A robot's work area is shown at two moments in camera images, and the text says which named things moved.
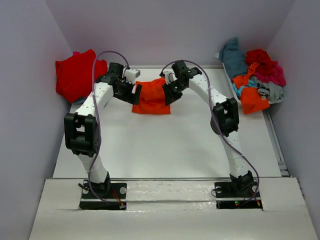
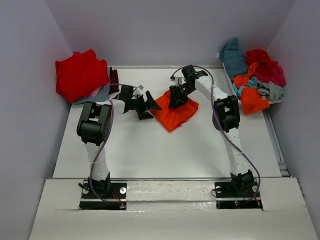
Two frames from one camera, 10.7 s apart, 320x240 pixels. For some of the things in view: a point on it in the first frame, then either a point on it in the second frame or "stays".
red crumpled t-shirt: (261, 56) stays
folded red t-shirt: (74, 74) stays
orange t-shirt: (152, 99) to (171, 118)
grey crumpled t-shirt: (274, 92) stays
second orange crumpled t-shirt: (252, 99) stays
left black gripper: (133, 98) to (150, 104)
